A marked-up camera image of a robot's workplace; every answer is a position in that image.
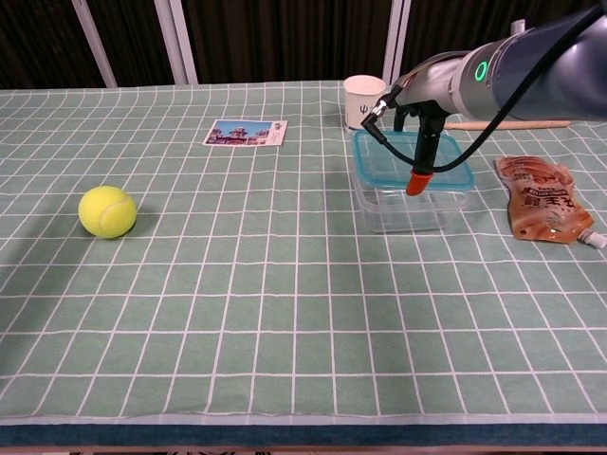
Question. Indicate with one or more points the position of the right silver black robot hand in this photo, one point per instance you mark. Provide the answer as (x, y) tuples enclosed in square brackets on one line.
[(431, 83)]

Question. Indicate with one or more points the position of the blue translucent container lid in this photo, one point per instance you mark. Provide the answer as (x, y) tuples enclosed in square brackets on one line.
[(379, 161)]

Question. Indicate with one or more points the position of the clear plastic container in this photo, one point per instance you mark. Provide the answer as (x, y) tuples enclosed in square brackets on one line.
[(403, 213)]

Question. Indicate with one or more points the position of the white paper cup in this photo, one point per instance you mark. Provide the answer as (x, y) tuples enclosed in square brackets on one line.
[(360, 95)]

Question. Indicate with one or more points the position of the light wooden stick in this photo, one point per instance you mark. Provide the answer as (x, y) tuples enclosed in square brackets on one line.
[(531, 124)]

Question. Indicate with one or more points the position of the black pleated curtain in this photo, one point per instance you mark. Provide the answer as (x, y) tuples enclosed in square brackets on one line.
[(294, 38)]

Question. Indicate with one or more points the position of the brown sauce spout pouch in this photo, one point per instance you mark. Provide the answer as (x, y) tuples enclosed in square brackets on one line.
[(545, 199)]

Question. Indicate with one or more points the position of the postcard with building photo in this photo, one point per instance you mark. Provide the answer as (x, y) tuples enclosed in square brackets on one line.
[(242, 133)]

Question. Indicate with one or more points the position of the green checked tablecloth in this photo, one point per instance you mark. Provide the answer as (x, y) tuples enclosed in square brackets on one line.
[(284, 294)]

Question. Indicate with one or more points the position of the yellow tennis ball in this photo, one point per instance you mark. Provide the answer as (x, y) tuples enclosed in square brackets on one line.
[(107, 212)]

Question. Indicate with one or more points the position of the wide double white frame post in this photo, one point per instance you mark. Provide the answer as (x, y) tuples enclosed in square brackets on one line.
[(178, 42)]

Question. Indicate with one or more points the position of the thin white frame post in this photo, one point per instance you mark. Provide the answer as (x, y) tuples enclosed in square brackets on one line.
[(95, 45)]

